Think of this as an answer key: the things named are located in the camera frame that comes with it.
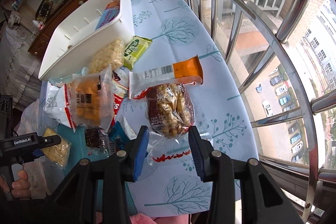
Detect small puffed rice cake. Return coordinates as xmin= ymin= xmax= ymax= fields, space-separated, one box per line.
xmin=42 ymin=127 xmax=72 ymax=169

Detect blue foil snack packet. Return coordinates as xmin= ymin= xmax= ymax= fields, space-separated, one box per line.
xmin=108 ymin=121 xmax=137 ymax=150

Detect white red snack bag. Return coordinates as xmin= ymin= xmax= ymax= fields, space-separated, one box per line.
xmin=44 ymin=82 xmax=76 ymax=132

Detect dark brownie clear wrapper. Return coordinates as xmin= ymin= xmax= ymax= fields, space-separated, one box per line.
xmin=84 ymin=126 xmax=109 ymax=156

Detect nut snack clear bag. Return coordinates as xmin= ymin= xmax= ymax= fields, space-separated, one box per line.
xmin=131 ymin=84 xmax=195 ymax=165

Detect orange cookies clear bag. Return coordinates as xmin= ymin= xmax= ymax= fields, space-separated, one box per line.
xmin=68 ymin=67 xmax=114 ymax=131

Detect orange white snack bar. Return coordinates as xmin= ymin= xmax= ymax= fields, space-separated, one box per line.
xmin=129 ymin=56 xmax=204 ymax=100

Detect red blue biscuit pack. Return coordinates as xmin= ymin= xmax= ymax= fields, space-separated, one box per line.
xmin=95 ymin=1 xmax=120 ymax=30

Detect person left hand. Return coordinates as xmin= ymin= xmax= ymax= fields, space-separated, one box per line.
xmin=0 ymin=169 xmax=31 ymax=200

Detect teal striped placemat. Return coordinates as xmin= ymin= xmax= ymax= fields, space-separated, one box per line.
xmin=57 ymin=125 xmax=138 ymax=215

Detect light blue tree tablecloth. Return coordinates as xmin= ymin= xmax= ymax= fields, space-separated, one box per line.
xmin=126 ymin=0 xmax=257 ymax=217

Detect white lace cover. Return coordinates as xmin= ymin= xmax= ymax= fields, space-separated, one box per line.
xmin=1 ymin=23 xmax=42 ymax=111

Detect red white cookie pack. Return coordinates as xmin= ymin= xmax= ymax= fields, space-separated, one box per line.
xmin=112 ymin=66 xmax=130 ymax=126

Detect wooden desk with drawers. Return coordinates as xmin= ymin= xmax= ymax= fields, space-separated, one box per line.
xmin=28 ymin=0 xmax=88 ymax=61

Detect puffed rice cake pack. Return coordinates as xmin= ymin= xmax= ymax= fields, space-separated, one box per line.
xmin=88 ymin=39 xmax=125 ymax=74

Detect green snack packet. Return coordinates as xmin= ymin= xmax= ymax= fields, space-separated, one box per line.
xmin=123 ymin=36 xmax=153 ymax=71

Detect black patterned pencil case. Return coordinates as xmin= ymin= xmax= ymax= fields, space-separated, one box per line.
xmin=35 ymin=0 xmax=53 ymax=23

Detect white plastic bin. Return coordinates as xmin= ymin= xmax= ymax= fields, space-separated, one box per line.
xmin=38 ymin=0 xmax=135 ymax=81

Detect metal window bars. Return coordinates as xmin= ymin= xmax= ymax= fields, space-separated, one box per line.
xmin=187 ymin=0 xmax=335 ymax=223

